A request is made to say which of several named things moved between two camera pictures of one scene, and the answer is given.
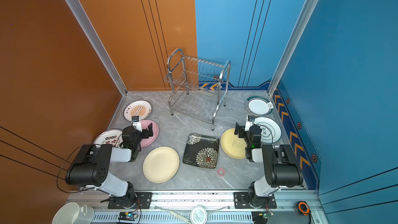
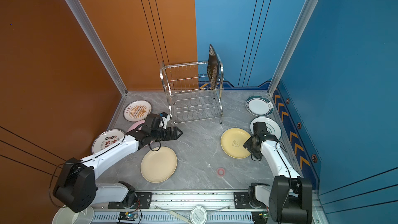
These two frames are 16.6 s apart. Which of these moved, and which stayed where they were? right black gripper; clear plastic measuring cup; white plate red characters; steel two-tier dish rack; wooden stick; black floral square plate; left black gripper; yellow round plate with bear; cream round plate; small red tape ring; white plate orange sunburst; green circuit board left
Moved: black floral square plate; left black gripper; steel two-tier dish rack; right black gripper
Stayed: clear plastic measuring cup; yellow round plate with bear; white plate orange sunburst; small red tape ring; cream round plate; wooden stick; green circuit board left; white plate red characters
